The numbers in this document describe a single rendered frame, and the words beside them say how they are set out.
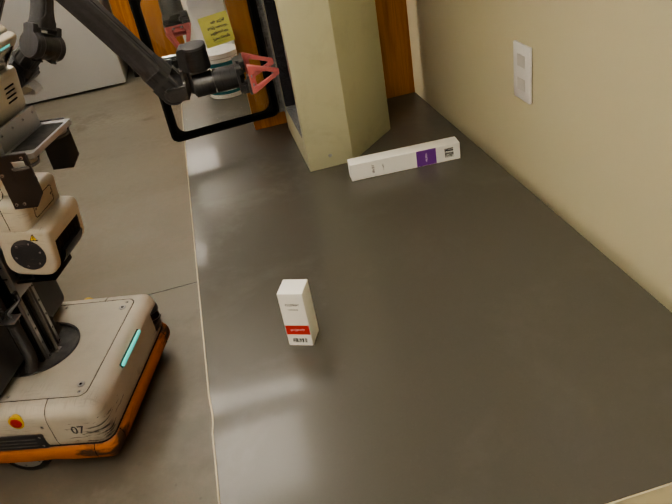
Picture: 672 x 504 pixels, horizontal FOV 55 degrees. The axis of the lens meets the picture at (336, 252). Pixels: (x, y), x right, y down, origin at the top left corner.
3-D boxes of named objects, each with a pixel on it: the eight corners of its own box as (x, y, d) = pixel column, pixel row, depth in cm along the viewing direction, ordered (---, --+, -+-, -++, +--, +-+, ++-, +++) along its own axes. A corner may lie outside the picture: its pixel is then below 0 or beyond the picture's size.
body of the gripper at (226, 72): (238, 55, 160) (209, 62, 159) (242, 65, 152) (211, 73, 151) (244, 80, 164) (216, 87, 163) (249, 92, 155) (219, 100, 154)
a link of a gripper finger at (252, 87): (272, 51, 157) (235, 61, 156) (277, 59, 151) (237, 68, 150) (279, 78, 160) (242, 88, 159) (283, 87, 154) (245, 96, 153)
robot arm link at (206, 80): (192, 92, 160) (194, 102, 156) (184, 66, 156) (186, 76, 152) (220, 86, 161) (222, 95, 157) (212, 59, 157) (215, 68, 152)
